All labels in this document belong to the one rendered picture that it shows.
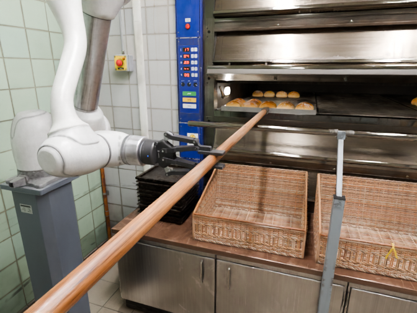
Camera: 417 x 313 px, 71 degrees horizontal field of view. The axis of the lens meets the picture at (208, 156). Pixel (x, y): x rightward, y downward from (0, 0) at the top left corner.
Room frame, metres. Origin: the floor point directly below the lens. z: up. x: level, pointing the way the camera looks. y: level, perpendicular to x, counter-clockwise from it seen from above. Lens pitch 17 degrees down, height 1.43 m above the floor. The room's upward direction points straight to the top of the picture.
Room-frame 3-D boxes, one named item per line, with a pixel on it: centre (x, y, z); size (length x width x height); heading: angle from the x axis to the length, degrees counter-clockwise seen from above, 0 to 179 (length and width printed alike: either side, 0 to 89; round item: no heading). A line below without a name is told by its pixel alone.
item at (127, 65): (1.97, 0.55, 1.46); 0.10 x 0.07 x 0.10; 71
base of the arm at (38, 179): (1.10, 0.69, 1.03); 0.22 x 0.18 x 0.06; 162
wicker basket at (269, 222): (1.46, -0.25, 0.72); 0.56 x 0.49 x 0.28; 73
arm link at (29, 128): (1.12, 0.68, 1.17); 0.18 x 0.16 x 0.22; 143
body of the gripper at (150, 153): (0.81, 0.14, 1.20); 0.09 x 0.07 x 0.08; 71
